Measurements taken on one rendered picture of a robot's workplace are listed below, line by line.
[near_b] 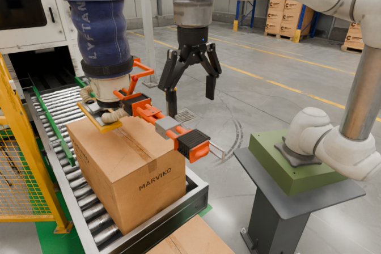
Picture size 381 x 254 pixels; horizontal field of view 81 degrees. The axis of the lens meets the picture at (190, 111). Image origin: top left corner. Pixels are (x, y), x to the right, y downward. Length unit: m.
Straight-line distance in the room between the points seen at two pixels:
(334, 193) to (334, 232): 0.88
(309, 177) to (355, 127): 0.35
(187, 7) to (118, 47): 0.55
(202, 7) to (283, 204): 0.97
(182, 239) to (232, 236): 0.73
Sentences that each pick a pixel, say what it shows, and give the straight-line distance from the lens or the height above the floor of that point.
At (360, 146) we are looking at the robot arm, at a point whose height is 1.11.
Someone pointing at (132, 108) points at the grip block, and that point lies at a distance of 0.89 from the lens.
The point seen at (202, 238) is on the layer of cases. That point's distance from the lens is 1.28.
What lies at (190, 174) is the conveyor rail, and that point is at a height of 0.59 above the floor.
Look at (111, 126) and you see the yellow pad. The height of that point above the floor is 1.11.
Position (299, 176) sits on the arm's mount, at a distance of 1.21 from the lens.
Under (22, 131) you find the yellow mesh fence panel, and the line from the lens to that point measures 1.59.
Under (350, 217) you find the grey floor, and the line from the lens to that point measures 2.39.
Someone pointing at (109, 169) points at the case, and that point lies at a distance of 1.06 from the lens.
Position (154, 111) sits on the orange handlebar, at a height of 1.23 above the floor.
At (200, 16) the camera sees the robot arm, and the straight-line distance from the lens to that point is 0.52.
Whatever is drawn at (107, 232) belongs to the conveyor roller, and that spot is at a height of 0.55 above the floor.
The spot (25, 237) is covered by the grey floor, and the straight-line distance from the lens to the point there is 2.28.
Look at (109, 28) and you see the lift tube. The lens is 0.98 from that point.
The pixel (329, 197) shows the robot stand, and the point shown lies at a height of 0.75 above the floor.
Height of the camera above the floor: 1.65
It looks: 30 degrees down
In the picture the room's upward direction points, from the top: straight up
